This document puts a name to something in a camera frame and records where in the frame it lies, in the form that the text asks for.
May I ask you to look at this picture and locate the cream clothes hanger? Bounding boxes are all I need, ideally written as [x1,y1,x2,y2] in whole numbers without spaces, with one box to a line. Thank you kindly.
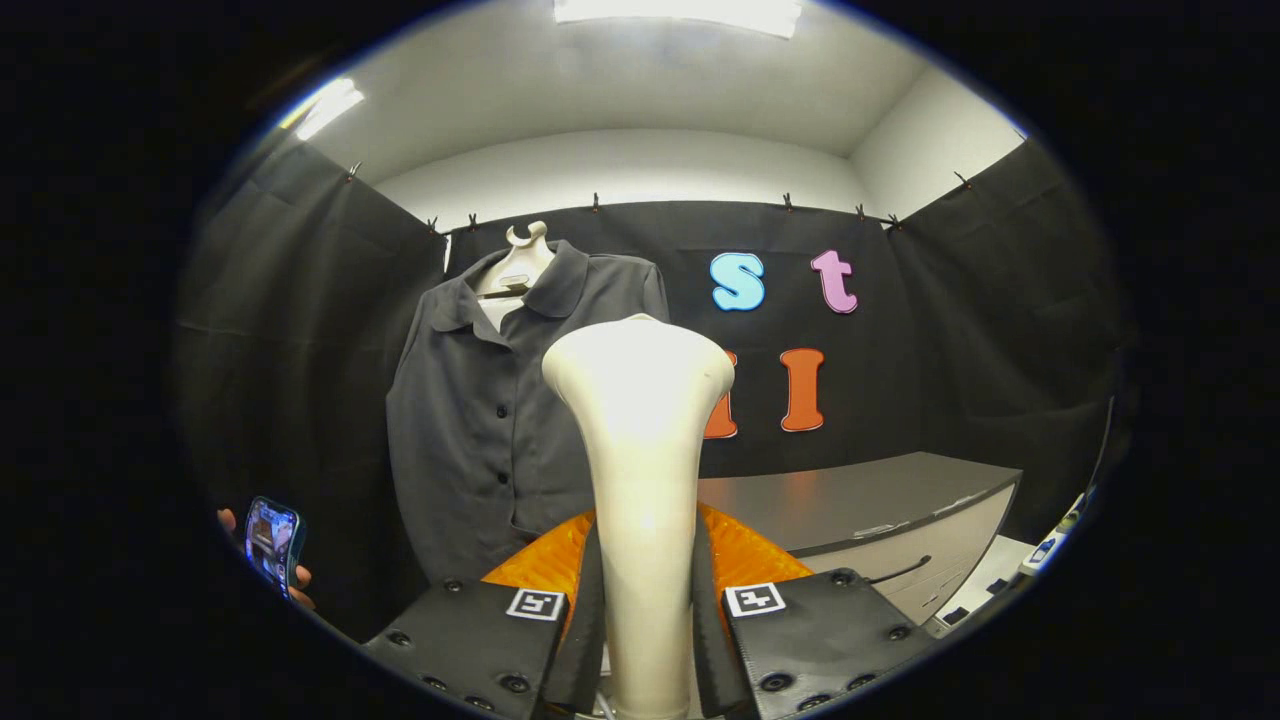
[475,220,556,301]

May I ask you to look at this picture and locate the black backdrop cloth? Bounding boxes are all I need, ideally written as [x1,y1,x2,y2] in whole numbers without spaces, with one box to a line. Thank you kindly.
[170,135,1131,641]

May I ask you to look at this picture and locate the black cabinet handle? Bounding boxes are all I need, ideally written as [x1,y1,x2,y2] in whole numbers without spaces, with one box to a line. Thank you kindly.
[868,555,933,587]

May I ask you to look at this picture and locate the smartphone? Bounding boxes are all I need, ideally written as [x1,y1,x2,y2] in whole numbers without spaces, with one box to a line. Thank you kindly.
[244,496,306,598]

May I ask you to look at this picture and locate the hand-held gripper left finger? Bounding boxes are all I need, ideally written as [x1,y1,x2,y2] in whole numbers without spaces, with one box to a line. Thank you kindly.
[362,508,608,720]

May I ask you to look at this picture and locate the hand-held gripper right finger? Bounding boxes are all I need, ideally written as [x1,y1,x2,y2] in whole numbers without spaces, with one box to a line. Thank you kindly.
[693,500,936,720]

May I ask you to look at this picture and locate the white garment steamer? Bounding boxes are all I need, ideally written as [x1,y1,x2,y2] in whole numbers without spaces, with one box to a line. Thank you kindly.
[541,313,736,720]

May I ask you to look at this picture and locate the white side table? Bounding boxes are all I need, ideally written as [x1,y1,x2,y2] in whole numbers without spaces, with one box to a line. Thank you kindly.
[1018,485,1096,579]

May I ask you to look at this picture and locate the dark grey button shirt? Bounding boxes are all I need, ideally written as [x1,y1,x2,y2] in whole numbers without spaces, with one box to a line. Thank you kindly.
[386,240,671,586]

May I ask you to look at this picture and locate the small ceiling light panel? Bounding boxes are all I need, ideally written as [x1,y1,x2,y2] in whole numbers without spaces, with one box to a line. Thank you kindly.
[280,78,366,141]

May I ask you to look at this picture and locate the grey cabinet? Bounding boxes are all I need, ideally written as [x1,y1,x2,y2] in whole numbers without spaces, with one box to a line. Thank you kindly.
[697,452,1023,626]

